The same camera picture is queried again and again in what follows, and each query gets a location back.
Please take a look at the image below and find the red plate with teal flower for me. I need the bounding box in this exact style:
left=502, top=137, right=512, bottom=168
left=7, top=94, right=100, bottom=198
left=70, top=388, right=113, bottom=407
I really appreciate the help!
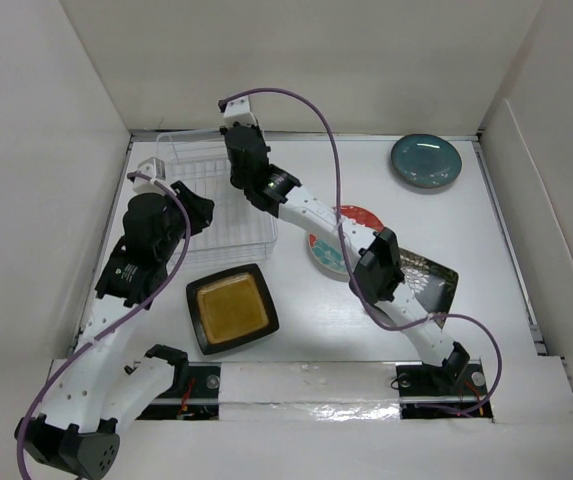
left=308, top=205, right=384, bottom=278

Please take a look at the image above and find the teal round plate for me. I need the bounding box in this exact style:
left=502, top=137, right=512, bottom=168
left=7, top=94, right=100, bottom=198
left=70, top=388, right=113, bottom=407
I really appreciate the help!
left=390, top=134, right=463, bottom=189

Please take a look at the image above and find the black square floral plate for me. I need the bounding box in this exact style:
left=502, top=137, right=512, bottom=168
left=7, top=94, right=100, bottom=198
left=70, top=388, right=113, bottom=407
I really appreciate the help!
left=399, top=248, right=460, bottom=314

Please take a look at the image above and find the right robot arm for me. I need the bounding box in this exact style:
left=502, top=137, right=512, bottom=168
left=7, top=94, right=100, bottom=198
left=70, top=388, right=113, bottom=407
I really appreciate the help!
left=221, top=123, right=470, bottom=393

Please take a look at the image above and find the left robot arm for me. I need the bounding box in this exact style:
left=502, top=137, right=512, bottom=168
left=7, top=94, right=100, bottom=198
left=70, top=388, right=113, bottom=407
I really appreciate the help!
left=15, top=177, right=214, bottom=479

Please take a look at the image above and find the black square amber plate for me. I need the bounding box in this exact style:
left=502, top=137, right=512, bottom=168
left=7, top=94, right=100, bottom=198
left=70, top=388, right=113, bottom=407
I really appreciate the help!
left=185, top=263, right=280, bottom=355

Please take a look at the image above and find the white wire dish rack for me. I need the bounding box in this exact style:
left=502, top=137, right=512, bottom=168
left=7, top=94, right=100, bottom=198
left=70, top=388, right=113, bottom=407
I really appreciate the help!
left=156, top=129, right=278, bottom=269

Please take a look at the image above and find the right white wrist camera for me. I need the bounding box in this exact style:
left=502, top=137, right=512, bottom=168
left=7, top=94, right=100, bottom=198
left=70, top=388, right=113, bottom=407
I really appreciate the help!
left=218, top=96, right=259, bottom=129

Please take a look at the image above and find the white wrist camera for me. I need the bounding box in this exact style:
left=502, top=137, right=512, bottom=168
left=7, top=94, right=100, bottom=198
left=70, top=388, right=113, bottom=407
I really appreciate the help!
left=218, top=96, right=259, bottom=129
left=126, top=157, right=167, bottom=195

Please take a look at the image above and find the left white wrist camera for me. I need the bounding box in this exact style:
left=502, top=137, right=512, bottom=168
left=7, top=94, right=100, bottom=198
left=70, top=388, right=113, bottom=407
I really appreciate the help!
left=126, top=157, right=167, bottom=195

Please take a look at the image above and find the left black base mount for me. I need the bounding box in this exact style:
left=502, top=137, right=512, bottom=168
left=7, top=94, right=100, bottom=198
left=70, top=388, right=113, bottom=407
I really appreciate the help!
left=137, top=363, right=221, bottom=421

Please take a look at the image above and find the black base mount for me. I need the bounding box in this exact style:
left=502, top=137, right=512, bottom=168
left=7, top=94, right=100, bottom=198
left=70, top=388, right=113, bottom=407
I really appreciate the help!
left=390, top=363, right=493, bottom=420
left=137, top=363, right=221, bottom=421

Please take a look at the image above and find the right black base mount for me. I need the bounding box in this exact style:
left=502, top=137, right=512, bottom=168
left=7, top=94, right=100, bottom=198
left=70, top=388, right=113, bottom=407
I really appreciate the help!
left=390, top=363, right=493, bottom=420

